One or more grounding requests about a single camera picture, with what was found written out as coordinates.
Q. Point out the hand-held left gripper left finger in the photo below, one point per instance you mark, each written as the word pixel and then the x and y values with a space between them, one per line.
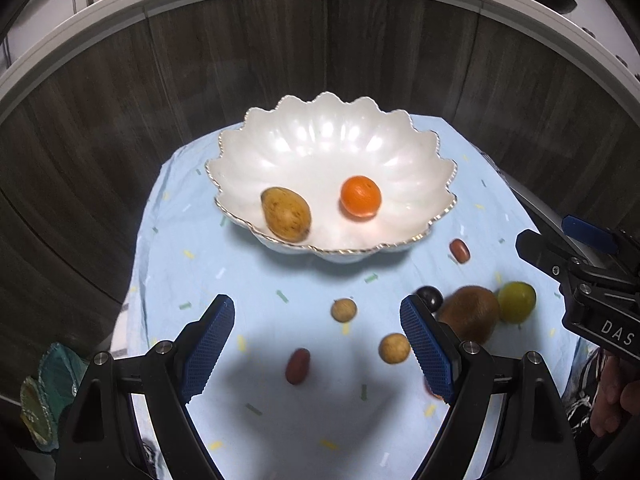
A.
pixel 210 347

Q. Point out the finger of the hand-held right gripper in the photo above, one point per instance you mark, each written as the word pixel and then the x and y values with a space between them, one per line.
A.
pixel 542 252
pixel 587 232

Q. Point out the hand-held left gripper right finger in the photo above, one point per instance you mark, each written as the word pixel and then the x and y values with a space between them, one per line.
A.
pixel 425 350

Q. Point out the tan longan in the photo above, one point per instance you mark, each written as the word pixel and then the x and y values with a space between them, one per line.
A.
pixel 344 310
pixel 394 349

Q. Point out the green plum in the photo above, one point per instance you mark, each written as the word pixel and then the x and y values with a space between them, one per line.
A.
pixel 516 302

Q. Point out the brown kiwi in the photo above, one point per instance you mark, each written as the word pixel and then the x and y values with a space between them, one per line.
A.
pixel 470 315

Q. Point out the red grape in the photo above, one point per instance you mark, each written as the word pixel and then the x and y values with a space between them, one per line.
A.
pixel 297 366
pixel 458 250

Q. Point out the white scalloped bowl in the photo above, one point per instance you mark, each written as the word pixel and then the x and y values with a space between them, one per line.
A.
pixel 320 160

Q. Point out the person's right hand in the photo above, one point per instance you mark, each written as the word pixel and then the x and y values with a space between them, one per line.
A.
pixel 612 395

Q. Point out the light blue confetti tablecloth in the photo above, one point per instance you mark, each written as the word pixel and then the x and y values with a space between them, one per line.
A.
pixel 280 285

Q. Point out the black white checkered cloth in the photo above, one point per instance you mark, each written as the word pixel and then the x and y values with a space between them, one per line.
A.
pixel 580 405

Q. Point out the yellow brown mango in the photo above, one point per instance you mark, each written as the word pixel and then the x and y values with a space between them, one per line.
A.
pixel 286 214

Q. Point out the teal glass dish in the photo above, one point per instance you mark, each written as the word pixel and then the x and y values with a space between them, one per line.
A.
pixel 57 372

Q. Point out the orange tangerine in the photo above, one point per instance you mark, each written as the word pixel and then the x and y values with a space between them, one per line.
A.
pixel 361 196

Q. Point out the yellow green glass dish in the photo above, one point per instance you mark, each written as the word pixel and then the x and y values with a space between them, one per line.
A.
pixel 37 415

